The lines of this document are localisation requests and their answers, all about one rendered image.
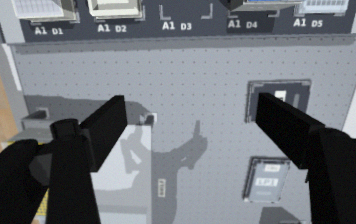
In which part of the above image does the white one-well reservoir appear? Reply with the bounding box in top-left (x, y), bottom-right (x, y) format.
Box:
top-left (88, 0), bottom-right (142, 19)

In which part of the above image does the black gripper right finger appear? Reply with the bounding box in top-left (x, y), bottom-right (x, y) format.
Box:
top-left (255, 93), bottom-right (356, 224)

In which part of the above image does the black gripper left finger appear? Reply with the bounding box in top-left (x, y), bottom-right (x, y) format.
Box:
top-left (0, 95), bottom-right (128, 224)

